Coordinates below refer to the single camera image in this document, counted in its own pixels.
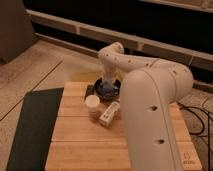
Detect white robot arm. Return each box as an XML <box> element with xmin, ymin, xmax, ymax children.
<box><xmin>98</xmin><ymin>42</ymin><xmax>193</xmax><ymax>171</ymax></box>

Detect dark ceramic bowl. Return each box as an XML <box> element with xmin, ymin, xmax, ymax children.
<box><xmin>94</xmin><ymin>79</ymin><xmax>121</xmax><ymax>100</ymax></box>

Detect white paper cup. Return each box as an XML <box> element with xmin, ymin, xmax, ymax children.
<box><xmin>85</xmin><ymin>95</ymin><xmax>100</xmax><ymax>117</ymax></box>

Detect white bottle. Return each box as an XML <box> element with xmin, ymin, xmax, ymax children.
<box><xmin>99</xmin><ymin>101</ymin><xmax>120</xmax><ymax>127</ymax></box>

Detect black floor mat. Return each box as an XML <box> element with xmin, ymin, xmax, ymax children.
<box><xmin>6</xmin><ymin>88</ymin><xmax>63</xmax><ymax>171</ymax></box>

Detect brown cabinet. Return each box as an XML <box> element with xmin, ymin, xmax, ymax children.
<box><xmin>0</xmin><ymin>0</ymin><xmax>37</xmax><ymax>63</ymax></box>

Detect wooden rail shelf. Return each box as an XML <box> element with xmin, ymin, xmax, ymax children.
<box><xmin>27</xmin><ymin>9</ymin><xmax>213</xmax><ymax>72</ymax></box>

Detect black cable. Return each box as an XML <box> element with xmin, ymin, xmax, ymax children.
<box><xmin>178</xmin><ymin>101</ymin><xmax>213</xmax><ymax>171</ymax></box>

